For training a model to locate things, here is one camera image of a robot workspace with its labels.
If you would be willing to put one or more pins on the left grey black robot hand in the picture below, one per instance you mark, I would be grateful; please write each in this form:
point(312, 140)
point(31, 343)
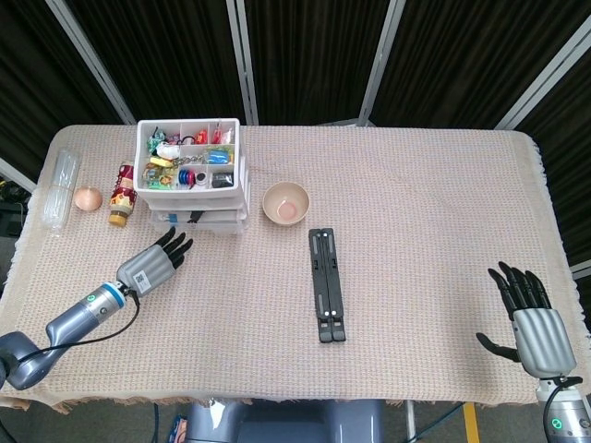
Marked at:
point(148, 270)

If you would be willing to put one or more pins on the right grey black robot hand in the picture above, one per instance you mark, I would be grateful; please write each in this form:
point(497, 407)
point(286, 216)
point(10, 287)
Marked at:
point(540, 339)

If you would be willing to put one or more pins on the clear plastic drawer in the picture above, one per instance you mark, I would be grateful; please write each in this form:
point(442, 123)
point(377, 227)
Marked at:
point(221, 218)
point(203, 229)

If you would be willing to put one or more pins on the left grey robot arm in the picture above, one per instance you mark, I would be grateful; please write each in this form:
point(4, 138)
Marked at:
point(78, 318)

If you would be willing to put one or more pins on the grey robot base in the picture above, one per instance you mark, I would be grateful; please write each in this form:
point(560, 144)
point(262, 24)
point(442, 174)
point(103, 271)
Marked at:
point(286, 422)

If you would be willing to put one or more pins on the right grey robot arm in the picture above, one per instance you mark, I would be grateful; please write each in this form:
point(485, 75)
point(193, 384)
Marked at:
point(563, 415)

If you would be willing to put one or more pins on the blue binder clips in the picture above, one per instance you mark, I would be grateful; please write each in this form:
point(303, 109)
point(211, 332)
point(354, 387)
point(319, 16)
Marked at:
point(172, 217)

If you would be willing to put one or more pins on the yellow capped sauce bottle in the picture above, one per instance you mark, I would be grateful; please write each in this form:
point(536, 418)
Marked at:
point(124, 194)

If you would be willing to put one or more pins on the green colourful candy packets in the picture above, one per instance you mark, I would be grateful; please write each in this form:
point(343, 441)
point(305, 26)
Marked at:
point(159, 177)

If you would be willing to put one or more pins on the beige onion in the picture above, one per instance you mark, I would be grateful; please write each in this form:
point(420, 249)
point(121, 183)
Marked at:
point(88, 198)

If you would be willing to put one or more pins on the black white round tin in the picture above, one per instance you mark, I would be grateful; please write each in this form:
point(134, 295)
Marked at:
point(201, 179)

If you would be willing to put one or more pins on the clear empty plastic bottle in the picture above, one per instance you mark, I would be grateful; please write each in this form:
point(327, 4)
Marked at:
point(61, 189)

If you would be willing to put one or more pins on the white toy figure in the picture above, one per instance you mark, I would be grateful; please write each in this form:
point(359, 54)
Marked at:
point(167, 151)

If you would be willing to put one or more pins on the green wrapped candy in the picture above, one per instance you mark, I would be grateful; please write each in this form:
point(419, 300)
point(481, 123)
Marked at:
point(156, 140)

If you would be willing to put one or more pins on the green yellow packet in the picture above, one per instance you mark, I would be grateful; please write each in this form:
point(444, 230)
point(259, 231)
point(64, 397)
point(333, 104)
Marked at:
point(219, 149)

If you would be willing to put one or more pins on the orange wrapped candy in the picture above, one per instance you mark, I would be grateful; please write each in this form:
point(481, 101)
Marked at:
point(201, 138)

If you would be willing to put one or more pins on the red wrapped candy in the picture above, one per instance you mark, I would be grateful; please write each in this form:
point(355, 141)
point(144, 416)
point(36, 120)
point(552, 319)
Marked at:
point(216, 137)

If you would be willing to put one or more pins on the beige bowl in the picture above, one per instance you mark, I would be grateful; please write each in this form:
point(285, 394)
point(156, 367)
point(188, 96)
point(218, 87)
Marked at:
point(286, 203)

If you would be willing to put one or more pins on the grey metal table leg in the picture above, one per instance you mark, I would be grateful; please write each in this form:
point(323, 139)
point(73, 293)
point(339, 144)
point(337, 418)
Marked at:
point(410, 422)

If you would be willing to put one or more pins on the pink white wrapped candy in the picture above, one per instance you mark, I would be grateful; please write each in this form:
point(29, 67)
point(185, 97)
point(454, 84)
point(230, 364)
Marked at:
point(227, 137)

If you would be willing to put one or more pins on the black folding laptop stand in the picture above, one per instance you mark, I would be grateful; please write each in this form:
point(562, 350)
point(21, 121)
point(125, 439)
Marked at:
point(328, 286)

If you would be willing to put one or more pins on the beige woven tablecloth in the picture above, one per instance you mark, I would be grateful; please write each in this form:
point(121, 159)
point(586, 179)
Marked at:
point(415, 207)

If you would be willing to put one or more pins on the white plastic drawer organizer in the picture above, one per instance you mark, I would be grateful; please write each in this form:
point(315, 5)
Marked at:
point(141, 196)

